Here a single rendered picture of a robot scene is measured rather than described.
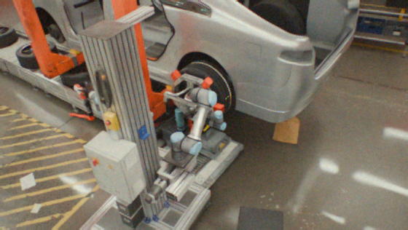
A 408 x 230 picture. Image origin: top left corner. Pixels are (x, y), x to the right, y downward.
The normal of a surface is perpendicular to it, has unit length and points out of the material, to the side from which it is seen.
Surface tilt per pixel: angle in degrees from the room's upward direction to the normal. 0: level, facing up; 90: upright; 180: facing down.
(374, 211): 0
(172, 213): 0
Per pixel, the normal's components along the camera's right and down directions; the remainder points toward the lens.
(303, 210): -0.05, -0.79
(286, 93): -0.21, 0.62
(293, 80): 0.03, 0.61
